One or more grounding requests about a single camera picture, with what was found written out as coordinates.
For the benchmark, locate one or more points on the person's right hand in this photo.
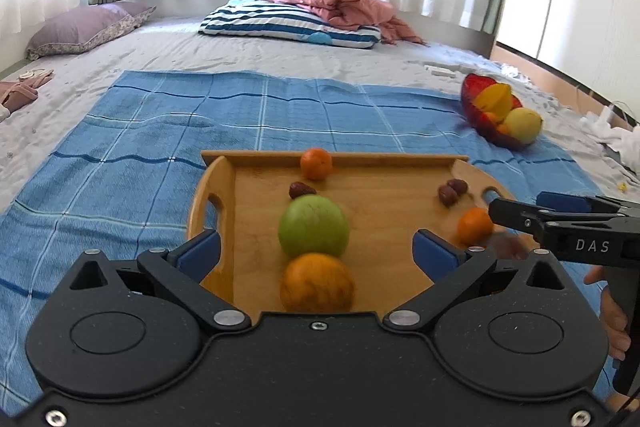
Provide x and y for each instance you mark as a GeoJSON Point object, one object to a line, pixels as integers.
{"type": "Point", "coordinates": [612, 322]}

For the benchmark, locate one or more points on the blue striped pillow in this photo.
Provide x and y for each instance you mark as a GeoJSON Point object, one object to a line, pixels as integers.
{"type": "Point", "coordinates": [280, 22]}

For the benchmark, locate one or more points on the red glass bowl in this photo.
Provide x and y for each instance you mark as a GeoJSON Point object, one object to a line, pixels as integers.
{"type": "Point", "coordinates": [472, 107]}

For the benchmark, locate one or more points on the mottled greenish orange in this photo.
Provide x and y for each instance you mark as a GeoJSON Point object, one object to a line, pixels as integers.
{"type": "Point", "coordinates": [317, 283]}

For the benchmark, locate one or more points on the bright orange mandarin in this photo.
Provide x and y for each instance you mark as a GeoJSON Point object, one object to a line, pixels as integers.
{"type": "Point", "coordinates": [316, 163]}
{"type": "Point", "coordinates": [475, 225]}

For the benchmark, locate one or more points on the small kumquat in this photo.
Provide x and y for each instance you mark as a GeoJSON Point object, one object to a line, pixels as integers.
{"type": "Point", "coordinates": [502, 130]}
{"type": "Point", "coordinates": [489, 117]}

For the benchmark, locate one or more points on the blue checked blanket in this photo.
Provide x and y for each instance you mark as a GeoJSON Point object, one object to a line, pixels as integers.
{"type": "Point", "coordinates": [150, 147]}

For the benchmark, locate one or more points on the white crumpled cloth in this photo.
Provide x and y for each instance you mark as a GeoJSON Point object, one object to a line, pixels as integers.
{"type": "Point", "coordinates": [515, 73]}

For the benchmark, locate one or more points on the white clothes pile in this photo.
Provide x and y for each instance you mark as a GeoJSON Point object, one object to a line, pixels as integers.
{"type": "Point", "coordinates": [620, 139]}

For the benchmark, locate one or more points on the pink clothes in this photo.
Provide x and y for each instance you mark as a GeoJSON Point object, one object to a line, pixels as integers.
{"type": "Point", "coordinates": [20, 94]}

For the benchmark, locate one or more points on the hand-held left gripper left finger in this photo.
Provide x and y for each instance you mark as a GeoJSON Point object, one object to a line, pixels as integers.
{"type": "Point", "coordinates": [200, 253]}

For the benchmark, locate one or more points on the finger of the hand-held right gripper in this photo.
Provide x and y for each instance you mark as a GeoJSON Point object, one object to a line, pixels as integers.
{"type": "Point", "coordinates": [562, 202]}
{"type": "Point", "coordinates": [515, 213]}

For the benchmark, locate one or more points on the grey bed sheet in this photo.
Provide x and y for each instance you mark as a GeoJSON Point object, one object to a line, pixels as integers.
{"type": "Point", "coordinates": [350, 67]}

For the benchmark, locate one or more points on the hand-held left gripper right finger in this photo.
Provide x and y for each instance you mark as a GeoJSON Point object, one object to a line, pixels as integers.
{"type": "Point", "coordinates": [432, 254]}

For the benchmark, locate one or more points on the pink quilt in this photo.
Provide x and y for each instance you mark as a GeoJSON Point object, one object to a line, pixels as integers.
{"type": "Point", "coordinates": [340, 2]}

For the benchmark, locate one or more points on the green apple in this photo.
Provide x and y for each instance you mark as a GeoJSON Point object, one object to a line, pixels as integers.
{"type": "Point", "coordinates": [312, 227]}

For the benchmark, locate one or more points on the purple floral pillow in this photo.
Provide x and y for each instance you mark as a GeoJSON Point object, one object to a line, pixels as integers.
{"type": "Point", "coordinates": [85, 27]}

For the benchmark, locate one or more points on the wooden tray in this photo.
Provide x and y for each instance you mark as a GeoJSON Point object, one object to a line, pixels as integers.
{"type": "Point", "coordinates": [390, 227]}

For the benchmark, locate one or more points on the yellow mango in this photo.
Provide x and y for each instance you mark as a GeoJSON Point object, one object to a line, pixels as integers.
{"type": "Point", "coordinates": [522, 126]}

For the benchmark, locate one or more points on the yellow starfruit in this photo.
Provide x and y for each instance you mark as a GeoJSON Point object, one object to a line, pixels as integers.
{"type": "Point", "coordinates": [495, 99]}

